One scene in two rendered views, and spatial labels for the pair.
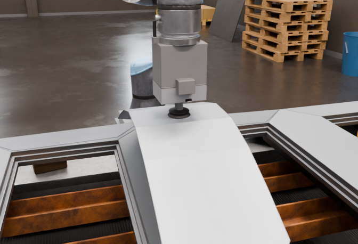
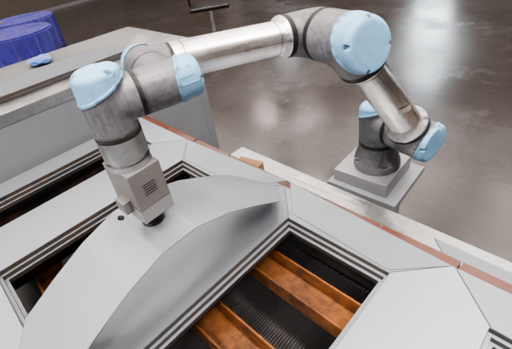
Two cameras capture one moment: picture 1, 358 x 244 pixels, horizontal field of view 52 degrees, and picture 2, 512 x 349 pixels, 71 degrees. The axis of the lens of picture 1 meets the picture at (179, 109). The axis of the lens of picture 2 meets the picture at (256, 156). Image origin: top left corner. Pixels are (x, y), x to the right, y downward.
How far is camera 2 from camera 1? 0.86 m
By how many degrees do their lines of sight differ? 58
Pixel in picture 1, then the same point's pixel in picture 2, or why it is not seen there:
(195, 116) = (152, 231)
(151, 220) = not seen: hidden behind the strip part
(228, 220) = (60, 330)
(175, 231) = (43, 304)
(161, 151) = (95, 243)
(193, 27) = (109, 160)
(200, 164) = (94, 274)
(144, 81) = (363, 129)
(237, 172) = (99, 304)
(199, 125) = (136, 241)
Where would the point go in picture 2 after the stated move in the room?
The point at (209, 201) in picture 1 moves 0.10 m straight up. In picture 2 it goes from (68, 306) to (42, 270)
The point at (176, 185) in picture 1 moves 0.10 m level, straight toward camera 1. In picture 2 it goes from (72, 276) to (14, 305)
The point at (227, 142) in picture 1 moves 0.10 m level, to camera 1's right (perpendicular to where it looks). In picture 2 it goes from (125, 274) to (141, 319)
